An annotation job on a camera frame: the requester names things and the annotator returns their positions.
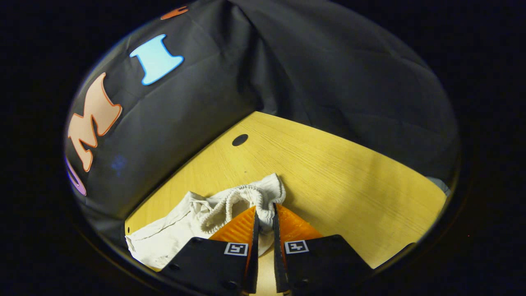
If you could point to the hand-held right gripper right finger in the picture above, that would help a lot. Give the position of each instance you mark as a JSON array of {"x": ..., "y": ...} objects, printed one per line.
[{"x": 312, "y": 263}]

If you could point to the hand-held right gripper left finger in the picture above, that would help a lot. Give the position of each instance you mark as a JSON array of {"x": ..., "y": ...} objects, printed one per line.
[{"x": 224, "y": 263}]

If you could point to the white jeans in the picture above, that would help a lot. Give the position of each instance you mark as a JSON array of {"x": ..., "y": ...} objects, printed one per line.
[{"x": 176, "y": 234}]

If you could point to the black backdrop cloth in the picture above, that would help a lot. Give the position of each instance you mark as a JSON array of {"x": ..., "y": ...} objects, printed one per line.
[{"x": 328, "y": 74}]

